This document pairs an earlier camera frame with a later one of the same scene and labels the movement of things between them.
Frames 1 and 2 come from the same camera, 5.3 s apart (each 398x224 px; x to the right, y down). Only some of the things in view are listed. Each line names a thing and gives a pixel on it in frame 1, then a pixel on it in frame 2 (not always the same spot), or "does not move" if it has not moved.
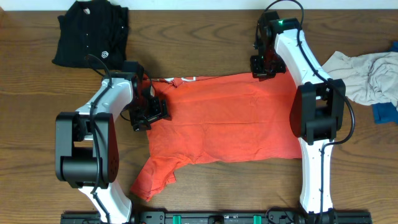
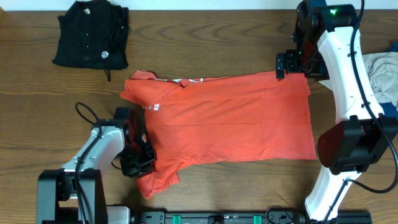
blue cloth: (386, 112) does not move
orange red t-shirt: (217, 119) does not move
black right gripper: (257, 72) → (290, 56)
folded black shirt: (93, 33) does not move
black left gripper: (160, 110) → (147, 165)
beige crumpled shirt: (370, 79) does not move
